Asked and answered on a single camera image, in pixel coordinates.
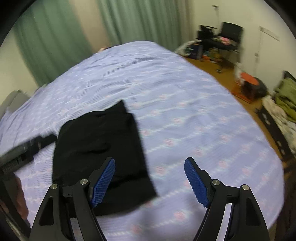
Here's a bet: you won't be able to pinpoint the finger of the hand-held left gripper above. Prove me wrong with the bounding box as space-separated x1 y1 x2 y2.
29 134 58 151

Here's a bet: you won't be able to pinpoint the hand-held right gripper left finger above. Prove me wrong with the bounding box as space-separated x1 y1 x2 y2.
30 157 116 241

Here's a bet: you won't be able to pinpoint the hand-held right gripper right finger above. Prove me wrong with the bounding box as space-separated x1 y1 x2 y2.
184 157 271 241

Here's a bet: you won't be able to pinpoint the black pants with white logo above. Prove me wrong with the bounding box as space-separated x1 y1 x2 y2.
52 100 158 217

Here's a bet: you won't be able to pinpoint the person's left hand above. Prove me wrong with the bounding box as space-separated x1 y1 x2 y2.
14 177 29 219

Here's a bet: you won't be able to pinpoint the grey padded headboard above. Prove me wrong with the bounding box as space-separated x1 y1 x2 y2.
0 90 31 119

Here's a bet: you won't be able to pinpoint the bed with lilac striped sheet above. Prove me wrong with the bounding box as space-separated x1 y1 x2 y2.
0 41 285 241

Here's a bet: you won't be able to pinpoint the white patterned cloth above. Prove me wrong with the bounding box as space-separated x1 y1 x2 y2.
262 95 296 149

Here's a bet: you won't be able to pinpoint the orange stool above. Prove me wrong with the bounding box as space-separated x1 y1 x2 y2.
231 72 258 104

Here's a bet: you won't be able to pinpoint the black bag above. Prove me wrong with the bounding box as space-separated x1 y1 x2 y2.
251 77 269 99

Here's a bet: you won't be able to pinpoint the small white plastic bag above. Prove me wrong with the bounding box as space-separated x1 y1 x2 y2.
234 63 246 83

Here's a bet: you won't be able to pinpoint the green cloth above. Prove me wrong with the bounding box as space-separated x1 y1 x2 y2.
274 77 296 122

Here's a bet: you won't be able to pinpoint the pile of colourful toys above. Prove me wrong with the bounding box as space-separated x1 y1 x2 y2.
202 48 223 62

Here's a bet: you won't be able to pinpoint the beige sheer curtain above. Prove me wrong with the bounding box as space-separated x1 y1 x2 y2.
76 0 116 50

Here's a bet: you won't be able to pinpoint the dark blue bag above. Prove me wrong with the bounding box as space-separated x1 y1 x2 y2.
187 43 203 59

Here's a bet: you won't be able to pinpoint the white plastic bag with print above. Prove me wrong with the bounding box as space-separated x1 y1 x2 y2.
174 40 197 55

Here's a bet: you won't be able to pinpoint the black handbag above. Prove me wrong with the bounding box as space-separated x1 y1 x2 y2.
197 25 218 41

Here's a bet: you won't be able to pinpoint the black chair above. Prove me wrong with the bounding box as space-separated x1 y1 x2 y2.
217 22 245 68

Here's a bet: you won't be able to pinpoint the white wall cable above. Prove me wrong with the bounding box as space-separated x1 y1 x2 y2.
254 30 264 63

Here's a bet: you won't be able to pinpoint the white wall cable duct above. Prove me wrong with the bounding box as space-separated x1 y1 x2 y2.
259 26 281 41

